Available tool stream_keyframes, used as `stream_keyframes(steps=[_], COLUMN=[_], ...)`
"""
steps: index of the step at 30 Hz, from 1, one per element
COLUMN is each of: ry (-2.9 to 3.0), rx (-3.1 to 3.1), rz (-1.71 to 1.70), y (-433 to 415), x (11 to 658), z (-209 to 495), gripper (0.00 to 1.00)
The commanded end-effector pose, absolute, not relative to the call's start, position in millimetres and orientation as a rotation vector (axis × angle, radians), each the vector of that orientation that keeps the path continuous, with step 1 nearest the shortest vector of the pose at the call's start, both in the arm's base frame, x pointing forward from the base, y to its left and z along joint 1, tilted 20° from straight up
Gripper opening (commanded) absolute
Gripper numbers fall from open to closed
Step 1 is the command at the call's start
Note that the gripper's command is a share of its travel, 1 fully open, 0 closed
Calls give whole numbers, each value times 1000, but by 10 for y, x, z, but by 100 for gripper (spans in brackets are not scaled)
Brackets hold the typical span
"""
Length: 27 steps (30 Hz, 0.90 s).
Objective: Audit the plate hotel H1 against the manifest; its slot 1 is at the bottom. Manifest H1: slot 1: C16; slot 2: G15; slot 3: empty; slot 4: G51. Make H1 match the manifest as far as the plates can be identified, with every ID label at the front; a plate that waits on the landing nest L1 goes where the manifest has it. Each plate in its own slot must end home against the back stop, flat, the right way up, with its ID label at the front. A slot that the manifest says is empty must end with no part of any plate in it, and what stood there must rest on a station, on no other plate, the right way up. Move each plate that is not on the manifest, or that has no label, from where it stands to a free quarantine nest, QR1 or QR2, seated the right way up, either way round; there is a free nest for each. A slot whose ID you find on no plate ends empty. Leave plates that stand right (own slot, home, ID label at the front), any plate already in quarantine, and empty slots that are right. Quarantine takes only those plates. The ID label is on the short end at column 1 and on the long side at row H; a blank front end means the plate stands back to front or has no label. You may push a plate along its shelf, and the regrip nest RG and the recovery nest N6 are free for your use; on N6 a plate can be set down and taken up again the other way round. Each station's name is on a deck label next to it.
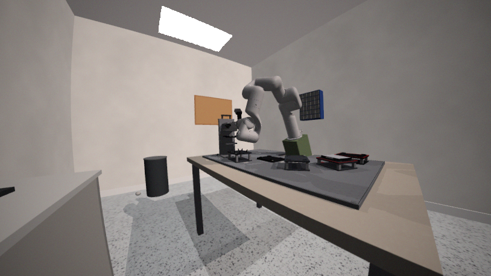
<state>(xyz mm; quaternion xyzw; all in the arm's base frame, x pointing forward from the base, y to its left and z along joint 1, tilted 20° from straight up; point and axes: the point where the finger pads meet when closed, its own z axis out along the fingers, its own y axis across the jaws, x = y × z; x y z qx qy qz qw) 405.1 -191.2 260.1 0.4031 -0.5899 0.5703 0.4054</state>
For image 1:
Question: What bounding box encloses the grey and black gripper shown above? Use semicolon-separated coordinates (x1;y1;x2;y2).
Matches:
225;121;237;130

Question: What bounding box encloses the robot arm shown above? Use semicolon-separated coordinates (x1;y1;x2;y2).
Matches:
234;76;302;143

